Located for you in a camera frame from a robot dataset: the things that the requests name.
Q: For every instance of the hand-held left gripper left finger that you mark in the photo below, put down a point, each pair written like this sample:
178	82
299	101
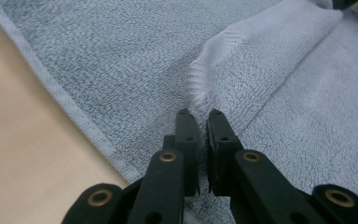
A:
188	146

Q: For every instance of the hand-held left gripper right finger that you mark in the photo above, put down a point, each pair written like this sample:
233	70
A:
220	155

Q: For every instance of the light blue terry towel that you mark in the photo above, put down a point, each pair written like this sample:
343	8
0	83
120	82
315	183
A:
261	93

